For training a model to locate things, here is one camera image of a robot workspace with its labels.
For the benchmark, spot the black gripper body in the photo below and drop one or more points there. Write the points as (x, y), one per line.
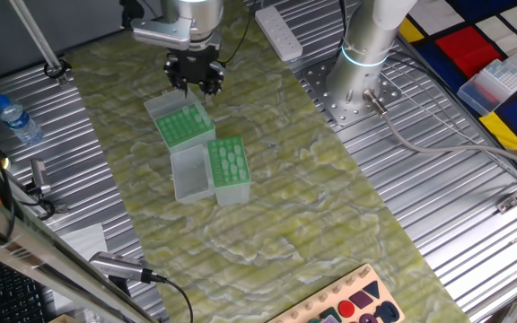
(194, 67)

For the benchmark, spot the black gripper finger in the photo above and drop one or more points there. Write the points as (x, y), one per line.
(175, 80)
(216, 80)

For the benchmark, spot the clear tip box green rack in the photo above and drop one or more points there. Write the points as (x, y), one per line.
(177, 130)
(191, 177)

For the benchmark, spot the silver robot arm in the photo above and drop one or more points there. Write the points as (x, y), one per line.
(361, 40)

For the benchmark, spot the white power strip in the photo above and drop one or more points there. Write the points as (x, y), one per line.
(278, 33)

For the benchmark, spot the black pole base clamp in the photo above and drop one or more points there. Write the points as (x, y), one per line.
(56, 69)

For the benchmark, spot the green marble pattern mat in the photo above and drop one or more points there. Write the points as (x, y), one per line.
(285, 202)

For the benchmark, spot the slanted aluminium pole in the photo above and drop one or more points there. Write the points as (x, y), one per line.
(36, 36)

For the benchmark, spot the clear water bottle blue cap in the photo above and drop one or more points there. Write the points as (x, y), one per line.
(18, 121)

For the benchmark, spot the white paper sheet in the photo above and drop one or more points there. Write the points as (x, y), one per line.
(85, 242)

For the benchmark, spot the colour block patterned mat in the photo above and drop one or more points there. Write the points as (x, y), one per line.
(469, 54)

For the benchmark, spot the teal puzzle piece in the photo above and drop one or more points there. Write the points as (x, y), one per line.
(329, 313)

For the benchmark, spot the navy triangle puzzle piece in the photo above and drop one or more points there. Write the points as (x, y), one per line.
(373, 289)

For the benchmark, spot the purple square puzzle piece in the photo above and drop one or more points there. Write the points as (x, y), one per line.
(361, 299)

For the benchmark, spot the red circle puzzle piece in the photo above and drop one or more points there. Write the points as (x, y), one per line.
(346, 308)

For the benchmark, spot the small brown cardboard box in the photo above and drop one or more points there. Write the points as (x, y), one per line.
(63, 319)

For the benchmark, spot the lilac puzzle piece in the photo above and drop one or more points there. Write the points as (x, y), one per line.
(331, 320)

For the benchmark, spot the black keyboard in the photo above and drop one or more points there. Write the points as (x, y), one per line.
(7, 296)

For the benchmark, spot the wooden shape puzzle board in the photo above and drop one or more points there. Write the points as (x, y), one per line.
(391, 297)

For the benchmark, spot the blue rounded puzzle piece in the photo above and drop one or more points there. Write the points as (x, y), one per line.
(379, 309)

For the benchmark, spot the magenta round puzzle piece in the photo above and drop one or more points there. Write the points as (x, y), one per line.
(368, 319)

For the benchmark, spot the clear box white tip rack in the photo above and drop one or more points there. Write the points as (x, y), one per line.
(503, 77)

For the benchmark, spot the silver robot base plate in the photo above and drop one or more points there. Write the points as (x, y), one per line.
(337, 114)

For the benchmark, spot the silver camera on black clamp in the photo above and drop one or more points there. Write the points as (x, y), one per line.
(39, 175)

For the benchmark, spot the silver depth camera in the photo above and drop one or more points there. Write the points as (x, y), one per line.
(117, 265)

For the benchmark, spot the aluminium frame beam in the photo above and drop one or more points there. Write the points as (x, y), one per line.
(25, 244)

